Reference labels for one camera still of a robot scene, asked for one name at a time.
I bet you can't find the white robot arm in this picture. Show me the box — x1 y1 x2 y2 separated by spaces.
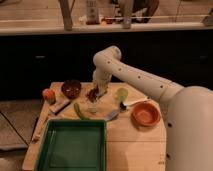
93 46 213 171

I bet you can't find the dark red bowl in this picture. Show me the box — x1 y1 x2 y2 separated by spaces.
61 80 81 99

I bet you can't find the wooden block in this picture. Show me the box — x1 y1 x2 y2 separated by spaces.
49 99 70 115

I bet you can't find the grey spatula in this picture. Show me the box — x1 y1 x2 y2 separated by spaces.
104 109 120 122

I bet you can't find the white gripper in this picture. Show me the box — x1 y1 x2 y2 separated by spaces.
93 69 112 98

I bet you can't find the green plastic tray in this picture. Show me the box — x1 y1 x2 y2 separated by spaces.
34 120 106 171

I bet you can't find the green cucumber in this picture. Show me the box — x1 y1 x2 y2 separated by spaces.
74 103 87 120

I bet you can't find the orange bowl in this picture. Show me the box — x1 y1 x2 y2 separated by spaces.
132 102 160 127

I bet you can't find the white bottle on counter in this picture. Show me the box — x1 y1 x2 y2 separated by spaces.
86 0 99 25

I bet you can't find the white paper cup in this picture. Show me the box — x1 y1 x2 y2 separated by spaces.
88 102 98 114

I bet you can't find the green plastic cup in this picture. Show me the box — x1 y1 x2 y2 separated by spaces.
116 88 128 103

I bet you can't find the white spoon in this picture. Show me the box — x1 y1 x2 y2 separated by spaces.
119 97 150 110

